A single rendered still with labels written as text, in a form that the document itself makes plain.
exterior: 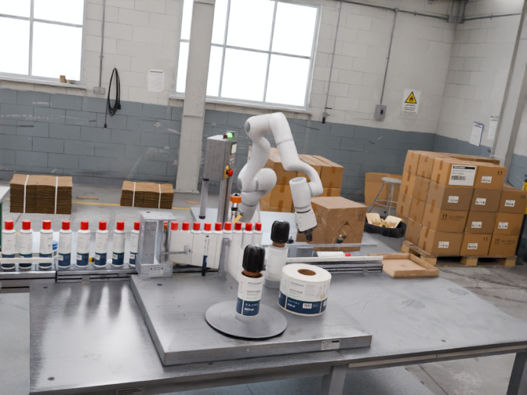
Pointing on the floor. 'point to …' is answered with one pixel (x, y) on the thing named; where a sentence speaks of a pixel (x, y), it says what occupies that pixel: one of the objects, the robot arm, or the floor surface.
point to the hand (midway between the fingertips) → (309, 237)
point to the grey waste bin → (388, 240)
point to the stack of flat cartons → (41, 194)
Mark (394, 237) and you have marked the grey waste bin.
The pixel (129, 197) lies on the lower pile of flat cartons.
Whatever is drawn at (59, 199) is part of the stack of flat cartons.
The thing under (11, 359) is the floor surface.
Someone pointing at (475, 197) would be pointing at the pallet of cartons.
